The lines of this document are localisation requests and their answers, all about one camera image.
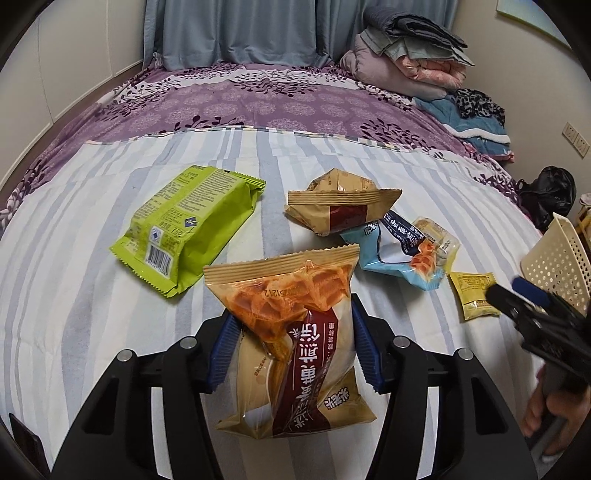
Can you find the tan waffle snack bag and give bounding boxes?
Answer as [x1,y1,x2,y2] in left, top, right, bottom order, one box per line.
[204,244,376,439]

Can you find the light blue snack bag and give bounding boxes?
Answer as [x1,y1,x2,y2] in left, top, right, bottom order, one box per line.
[341,210,444,291]

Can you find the white wardrobe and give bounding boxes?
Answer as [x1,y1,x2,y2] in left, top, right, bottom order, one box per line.
[1,1,146,186]

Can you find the wooden bamboo shelf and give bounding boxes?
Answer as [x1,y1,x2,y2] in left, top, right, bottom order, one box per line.
[575,192,591,254]

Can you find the blue folded clothes pile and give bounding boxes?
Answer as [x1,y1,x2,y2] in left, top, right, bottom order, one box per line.
[412,88,514,162]

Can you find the purple floral bed sheet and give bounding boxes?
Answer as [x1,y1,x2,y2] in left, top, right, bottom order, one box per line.
[1,63,518,227]

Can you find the grey fleece right sleeve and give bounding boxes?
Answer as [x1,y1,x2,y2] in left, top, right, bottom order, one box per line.
[540,451,563,464]

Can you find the tan pastry snack bag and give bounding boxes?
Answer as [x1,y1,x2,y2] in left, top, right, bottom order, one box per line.
[284,168,403,237]

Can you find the yellow snack packet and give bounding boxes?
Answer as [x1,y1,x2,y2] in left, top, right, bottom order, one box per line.
[449,272,501,321]

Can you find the wall socket plate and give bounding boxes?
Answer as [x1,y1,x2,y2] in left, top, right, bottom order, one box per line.
[562,122,590,158]

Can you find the blue grey curtain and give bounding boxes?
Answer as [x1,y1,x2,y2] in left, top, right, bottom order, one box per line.
[142,0,458,71]

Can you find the stack of folded quilts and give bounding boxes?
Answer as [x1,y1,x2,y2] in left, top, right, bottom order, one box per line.
[339,1,474,101]

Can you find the small clear yellow cake packet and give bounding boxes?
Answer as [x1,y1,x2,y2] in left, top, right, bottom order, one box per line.
[413,217,461,273]

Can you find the person right hand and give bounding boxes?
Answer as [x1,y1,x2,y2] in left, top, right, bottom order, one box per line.
[520,382,591,458]

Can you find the black plastic bag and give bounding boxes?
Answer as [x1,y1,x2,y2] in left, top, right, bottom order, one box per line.
[516,166,577,233]

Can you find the framed wall picture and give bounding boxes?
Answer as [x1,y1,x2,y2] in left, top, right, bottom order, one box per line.
[496,0,571,48]

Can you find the cream perforated plastic basket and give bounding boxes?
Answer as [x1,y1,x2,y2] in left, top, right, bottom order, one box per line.
[520,213,591,315]

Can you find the large green seaweed snack bag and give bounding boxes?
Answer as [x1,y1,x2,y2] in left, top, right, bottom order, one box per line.
[110,165,266,298]

